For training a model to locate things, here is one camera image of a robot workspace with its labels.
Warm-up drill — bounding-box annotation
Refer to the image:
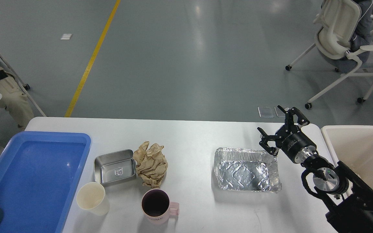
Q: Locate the white office chair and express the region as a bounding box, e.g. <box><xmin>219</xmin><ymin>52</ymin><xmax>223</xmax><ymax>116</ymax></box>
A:
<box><xmin>285</xmin><ymin>0</ymin><xmax>373</xmax><ymax>109</ymax></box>

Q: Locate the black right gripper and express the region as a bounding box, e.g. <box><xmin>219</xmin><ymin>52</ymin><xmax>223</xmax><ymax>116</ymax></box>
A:
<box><xmin>257</xmin><ymin>105</ymin><xmax>317</xmax><ymax>163</ymax></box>

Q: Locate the beige plastic bin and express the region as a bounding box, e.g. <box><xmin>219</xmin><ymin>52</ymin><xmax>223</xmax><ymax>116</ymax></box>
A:
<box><xmin>321</xmin><ymin>125</ymin><xmax>373</xmax><ymax>189</ymax></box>

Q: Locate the seated person in jeans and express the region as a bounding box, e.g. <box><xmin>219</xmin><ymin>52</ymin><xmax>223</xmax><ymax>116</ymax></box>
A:
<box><xmin>335</xmin><ymin>0</ymin><xmax>373</xmax><ymax>73</ymax></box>

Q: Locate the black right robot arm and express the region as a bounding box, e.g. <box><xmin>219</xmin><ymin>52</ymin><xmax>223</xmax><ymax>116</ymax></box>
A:
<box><xmin>258</xmin><ymin>105</ymin><xmax>373</xmax><ymax>233</ymax></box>

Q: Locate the brown paper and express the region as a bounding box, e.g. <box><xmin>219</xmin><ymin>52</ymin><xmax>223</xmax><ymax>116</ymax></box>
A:
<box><xmin>133</xmin><ymin>141</ymin><xmax>168</xmax><ymax>189</ymax></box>

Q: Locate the person in black shirt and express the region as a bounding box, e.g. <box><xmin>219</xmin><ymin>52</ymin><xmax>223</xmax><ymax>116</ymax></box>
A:
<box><xmin>0</xmin><ymin>66</ymin><xmax>34</xmax><ymax>131</ymax></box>

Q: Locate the small stainless steel tray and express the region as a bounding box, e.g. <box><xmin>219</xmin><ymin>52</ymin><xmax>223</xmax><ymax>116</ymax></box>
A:
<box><xmin>94</xmin><ymin>149</ymin><xmax>137</xmax><ymax>187</ymax></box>

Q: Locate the pink mug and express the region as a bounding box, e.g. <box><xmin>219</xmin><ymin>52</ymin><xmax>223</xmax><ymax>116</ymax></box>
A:
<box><xmin>141</xmin><ymin>188</ymin><xmax>180</xmax><ymax>225</ymax></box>

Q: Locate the blue plastic tray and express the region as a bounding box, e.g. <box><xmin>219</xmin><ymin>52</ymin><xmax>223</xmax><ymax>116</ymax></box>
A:
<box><xmin>0</xmin><ymin>131</ymin><xmax>91</xmax><ymax>233</ymax></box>

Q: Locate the aluminium foil container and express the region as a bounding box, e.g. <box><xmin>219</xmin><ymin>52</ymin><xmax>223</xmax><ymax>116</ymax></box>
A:
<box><xmin>214</xmin><ymin>147</ymin><xmax>282</xmax><ymax>193</ymax></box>

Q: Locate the white paper cup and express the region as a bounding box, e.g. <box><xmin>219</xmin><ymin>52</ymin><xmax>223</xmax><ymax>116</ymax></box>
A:
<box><xmin>76</xmin><ymin>182</ymin><xmax>110</xmax><ymax>216</ymax></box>

